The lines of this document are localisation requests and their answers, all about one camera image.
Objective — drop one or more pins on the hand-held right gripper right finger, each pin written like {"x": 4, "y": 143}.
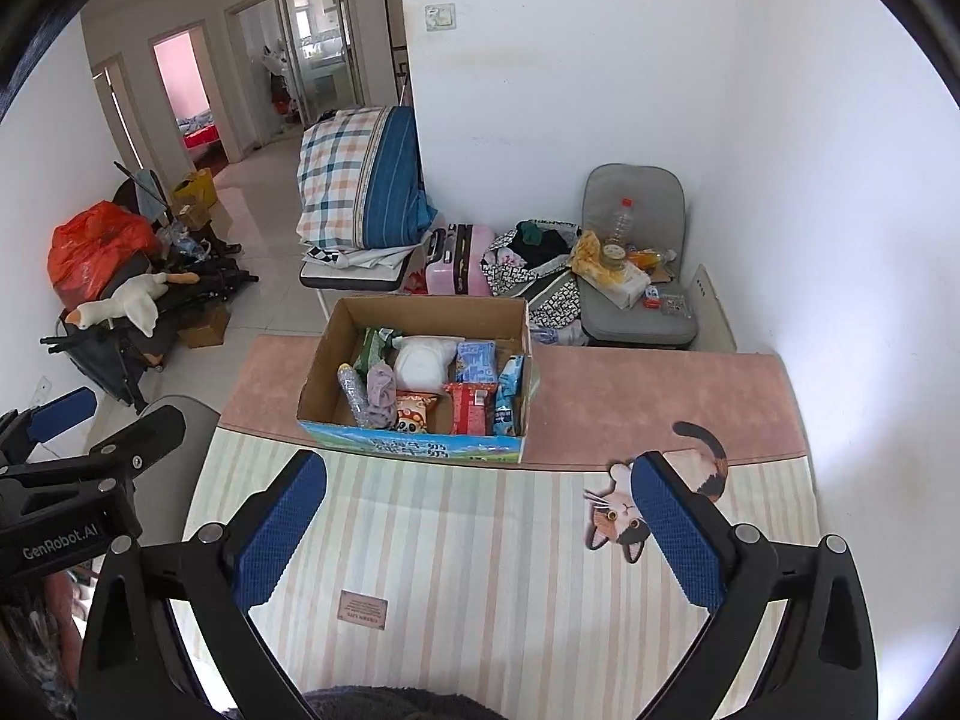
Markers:
{"x": 679, "y": 540}

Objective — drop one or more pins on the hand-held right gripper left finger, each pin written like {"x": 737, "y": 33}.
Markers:
{"x": 277, "y": 532}

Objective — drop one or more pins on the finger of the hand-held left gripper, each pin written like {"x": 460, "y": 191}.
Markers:
{"x": 142, "y": 427}
{"x": 64, "y": 409}

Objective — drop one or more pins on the silver glitter pouch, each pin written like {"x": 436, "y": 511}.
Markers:
{"x": 350, "y": 390}

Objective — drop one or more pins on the purple cloth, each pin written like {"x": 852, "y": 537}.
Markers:
{"x": 381, "y": 390}

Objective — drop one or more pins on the orange snack packet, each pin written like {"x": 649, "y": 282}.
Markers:
{"x": 414, "y": 414}

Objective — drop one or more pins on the green packet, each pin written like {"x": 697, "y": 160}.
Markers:
{"x": 371, "y": 349}

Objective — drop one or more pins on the white soft pouch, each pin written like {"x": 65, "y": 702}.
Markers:
{"x": 424, "y": 364}

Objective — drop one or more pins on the light blue packet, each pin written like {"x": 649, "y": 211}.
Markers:
{"x": 508, "y": 390}

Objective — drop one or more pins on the red snack packet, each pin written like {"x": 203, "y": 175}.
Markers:
{"x": 469, "y": 409}

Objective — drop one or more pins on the blue wipes packet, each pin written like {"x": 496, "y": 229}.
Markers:
{"x": 476, "y": 361}

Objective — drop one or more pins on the person's left forearm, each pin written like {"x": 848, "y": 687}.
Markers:
{"x": 37, "y": 645}

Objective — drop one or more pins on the black stroller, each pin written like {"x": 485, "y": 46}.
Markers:
{"x": 97, "y": 360}

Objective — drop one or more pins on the small brown cardboard box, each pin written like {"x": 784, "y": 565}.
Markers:
{"x": 206, "y": 330}

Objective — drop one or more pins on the white goose plush toy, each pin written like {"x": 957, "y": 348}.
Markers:
{"x": 135, "y": 300}

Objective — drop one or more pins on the orange plastic bag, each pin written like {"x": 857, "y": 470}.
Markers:
{"x": 90, "y": 247}

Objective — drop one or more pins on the striped cat print table mat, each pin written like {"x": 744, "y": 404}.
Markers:
{"x": 465, "y": 540}

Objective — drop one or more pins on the person's dark fleece clothing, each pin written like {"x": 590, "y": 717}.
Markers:
{"x": 397, "y": 705}

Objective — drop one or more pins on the small clear plastic box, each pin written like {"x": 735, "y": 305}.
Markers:
{"x": 675, "y": 304}

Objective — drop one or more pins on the yellow shopping bag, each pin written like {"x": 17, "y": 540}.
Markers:
{"x": 196, "y": 191}

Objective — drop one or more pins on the folding bed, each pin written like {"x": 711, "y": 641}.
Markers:
{"x": 352, "y": 281}

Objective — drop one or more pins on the white tissue pack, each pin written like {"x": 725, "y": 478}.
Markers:
{"x": 622, "y": 289}

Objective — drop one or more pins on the pile of clothes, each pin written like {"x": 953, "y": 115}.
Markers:
{"x": 540, "y": 300}

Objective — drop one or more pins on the clear jar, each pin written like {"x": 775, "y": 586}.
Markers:
{"x": 613, "y": 255}

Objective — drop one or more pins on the red covered bed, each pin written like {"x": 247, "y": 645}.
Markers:
{"x": 204, "y": 136}

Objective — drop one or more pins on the yellow plastic bag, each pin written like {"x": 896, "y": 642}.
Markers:
{"x": 589, "y": 251}

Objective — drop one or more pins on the clear plastic bottle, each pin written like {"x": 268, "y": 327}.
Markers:
{"x": 620, "y": 225}

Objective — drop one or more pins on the blue plaid bedding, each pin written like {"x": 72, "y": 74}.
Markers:
{"x": 337, "y": 172}

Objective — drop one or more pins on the pink suitcase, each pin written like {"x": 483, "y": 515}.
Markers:
{"x": 469, "y": 262}

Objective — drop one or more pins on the grey cushioned chair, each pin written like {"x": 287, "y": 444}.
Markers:
{"x": 637, "y": 187}

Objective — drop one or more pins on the glass sliding door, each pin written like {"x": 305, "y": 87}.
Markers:
{"x": 315, "y": 45}

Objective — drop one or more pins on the white wall switch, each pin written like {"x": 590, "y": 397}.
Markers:
{"x": 439, "y": 17}

